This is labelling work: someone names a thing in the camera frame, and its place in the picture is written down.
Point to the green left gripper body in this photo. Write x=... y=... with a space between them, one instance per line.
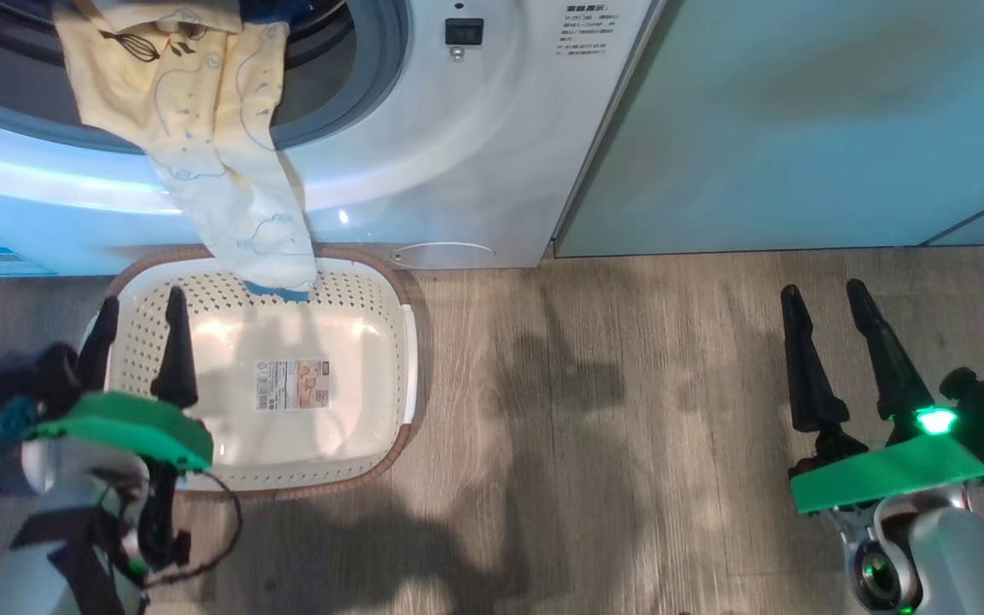
x=125 y=427

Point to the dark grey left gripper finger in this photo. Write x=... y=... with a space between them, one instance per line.
x=174 y=350
x=99 y=346

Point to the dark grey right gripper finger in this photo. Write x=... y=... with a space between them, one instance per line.
x=889 y=359
x=810 y=367

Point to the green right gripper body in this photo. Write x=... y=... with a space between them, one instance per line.
x=885 y=474

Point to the blue cloth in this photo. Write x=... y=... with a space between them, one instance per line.
x=278 y=293

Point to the yellow bear print garment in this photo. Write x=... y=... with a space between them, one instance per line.
x=210 y=154

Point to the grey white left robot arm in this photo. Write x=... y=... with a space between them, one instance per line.
x=56 y=530

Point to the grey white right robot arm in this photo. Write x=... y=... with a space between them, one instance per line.
x=945 y=555

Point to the basket bottom label sticker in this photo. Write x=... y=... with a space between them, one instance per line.
x=292 y=384

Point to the cream perforated laundry basket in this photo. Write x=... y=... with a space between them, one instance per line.
x=347 y=342

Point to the grey rubber door gasket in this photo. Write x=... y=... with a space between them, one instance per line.
x=364 y=85

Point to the white washing machine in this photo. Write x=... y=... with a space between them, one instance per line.
x=458 y=171

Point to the black door latch socket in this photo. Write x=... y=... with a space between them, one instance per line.
x=465 y=32

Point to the large pale green cabinet panel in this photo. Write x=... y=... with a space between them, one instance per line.
x=799 y=128

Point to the round drain filter cover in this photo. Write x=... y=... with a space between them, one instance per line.
x=442 y=255

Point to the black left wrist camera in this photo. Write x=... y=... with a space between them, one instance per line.
x=31 y=380

